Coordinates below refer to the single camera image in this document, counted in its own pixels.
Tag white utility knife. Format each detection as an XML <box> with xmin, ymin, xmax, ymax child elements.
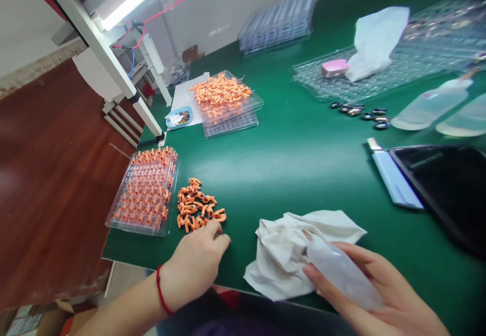
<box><xmin>366</xmin><ymin>137</ymin><xmax>426</xmax><ymax>211</ymax></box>

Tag person's right fingers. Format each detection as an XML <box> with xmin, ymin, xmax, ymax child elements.
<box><xmin>330</xmin><ymin>241</ymin><xmax>386</xmax><ymax>274</ymax></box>

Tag clear tray of orange parts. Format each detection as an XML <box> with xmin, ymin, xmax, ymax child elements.
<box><xmin>104</xmin><ymin>145</ymin><xmax>180</xmax><ymax>238</ymax></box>

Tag stack of clear empty trays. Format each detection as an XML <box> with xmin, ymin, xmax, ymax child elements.
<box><xmin>236</xmin><ymin>0</ymin><xmax>319</xmax><ymax>57</ymax></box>

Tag large clear blister tray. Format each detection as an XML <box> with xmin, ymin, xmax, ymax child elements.
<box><xmin>291</xmin><ymin>39</ymin><xmax>486</xmax><ymax>104</ymax></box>

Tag crumpled white cloth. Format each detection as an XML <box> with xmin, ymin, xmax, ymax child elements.
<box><xmin>242</xmin><ymin>209</ymin><xmax>369</xmax><ymax>302</ymax></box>

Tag fluorescent light tube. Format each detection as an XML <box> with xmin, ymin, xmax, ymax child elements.
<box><xmin>90</xmin><ymin>0</ymin><xmax>192</xmax><ymax>32</ymax></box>

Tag stack of clear lidded trays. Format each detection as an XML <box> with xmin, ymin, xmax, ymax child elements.
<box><xmin>188</xmin><ymin>69</ymin><xmax>265</xmax><ymax>140</ymax></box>

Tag blister tray with metallic parts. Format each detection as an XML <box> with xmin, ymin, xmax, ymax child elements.
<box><xmin>401</xmin><ymin>0</ymin><xmax>486</xmax><ymax>50</ymax></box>

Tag white paper sheet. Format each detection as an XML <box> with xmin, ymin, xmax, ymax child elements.
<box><xmin>166</xmin><ymin>83</ymin><xmax>208</xmax><ymax>130</ymax></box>

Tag red cable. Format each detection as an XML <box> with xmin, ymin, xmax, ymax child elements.
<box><xmin>110</xmin><ymin>0</ymin><xmax>228</xmax><ymax>50</ymax></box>

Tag clear plastic squeeze bottle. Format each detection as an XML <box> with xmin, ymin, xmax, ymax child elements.
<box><xmin>303</xmin><ymin>236</ymin><xmax>386</xmax><ymax>312</ymax></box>

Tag row of dark shiny parts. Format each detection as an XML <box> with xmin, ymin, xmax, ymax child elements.
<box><xmin>329</xmin><ymin>101</ymin><xmax>392</xmax><ymax>130</ymax></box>

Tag person's left hand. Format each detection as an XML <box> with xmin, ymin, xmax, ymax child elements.
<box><xmin>159</xmin><ymin>222</ymin><xmax>232</xmax><ymax>312</ymax></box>

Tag person's right thumb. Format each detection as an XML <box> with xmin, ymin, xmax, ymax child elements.
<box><xmin>303</xmin><ymin>266</ymin><xmax>339</xmax><ymax>301</ymax></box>

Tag clear bottle with brown cap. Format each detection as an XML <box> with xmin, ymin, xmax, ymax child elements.
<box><xmin>390</xmin><ymin>67</ymin><xmax>482</xmax><ymax>132</ymax></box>

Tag loose pile of orange parts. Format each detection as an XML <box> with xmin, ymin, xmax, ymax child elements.
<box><xmin>176</xmin><ymin>177</ymin><xmax>228</xmax><ymax>235</ymax></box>

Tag heap of orange parts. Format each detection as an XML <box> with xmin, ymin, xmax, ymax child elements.
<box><xmin>189</xmin><ymin>72</ymin><xmax>254</xmax><ymax>119</ymax></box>

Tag black tray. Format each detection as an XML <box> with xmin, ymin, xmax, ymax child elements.
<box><xmin>387</xmin><ymin>144</ymin><xmax>486</xmax><ymax>260</ymax></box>

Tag small blue dish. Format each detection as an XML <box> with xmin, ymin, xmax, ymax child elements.
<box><xmin>165</xmin><ymin>108</ymin><xmax>195</xmax><ymax>129</ymax></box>

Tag white metal frame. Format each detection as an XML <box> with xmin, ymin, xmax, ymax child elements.
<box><xmin>33</xmin><ymin>0</ymin><xmax>168</xmax><ymax>144</ymax></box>

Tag person's left thumb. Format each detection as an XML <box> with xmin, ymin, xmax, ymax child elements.
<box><xmin>211</xmin><ymin>234</ymin><xmax>232</xmax><ymax>256</ymax></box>

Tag cardboard boxes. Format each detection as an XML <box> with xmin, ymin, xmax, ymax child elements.
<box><xmin>0</xmin><ymin>300</ymin><xmax>96</xmax><ymax>336</ymax></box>

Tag white plastic bag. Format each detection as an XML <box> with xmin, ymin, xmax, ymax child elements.
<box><xmin>345</xmin><ymin>6</ymin><xmax>412</xmax><ymax>83</ymax></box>

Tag green table mat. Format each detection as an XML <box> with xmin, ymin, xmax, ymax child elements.
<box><xmin>100</xmin><ymin>0</ymin><xmax>486</xmax><ymax>336</ymax></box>

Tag pink box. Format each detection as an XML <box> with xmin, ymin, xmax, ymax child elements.
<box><xmin>321</xmin><ymin>58</ymin><xmax>351</xmax><ymax>78</ymax></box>

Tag blue cable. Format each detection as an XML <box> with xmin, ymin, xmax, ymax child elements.
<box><xmin>127</xmin><ymin>20</ymin><xmax>146</xmax><ymax>78</ymax></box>

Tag person's right hand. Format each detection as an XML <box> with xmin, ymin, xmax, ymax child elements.
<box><xmin>303</xmin><ymin>241</ymin><xmax>451</xmax><ymax>336</ymax></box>

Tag person's left fingers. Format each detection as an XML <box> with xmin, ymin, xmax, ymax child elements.
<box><xmin>189</xmin><ymin>222</ymin><xmax>223</xmax><ymax>240</ymax></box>

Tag person's body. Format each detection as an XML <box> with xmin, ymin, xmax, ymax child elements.
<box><xmin>154</xmin><ymin>285</ymin><xmax>352</xmax><ymax>336</ymax></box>

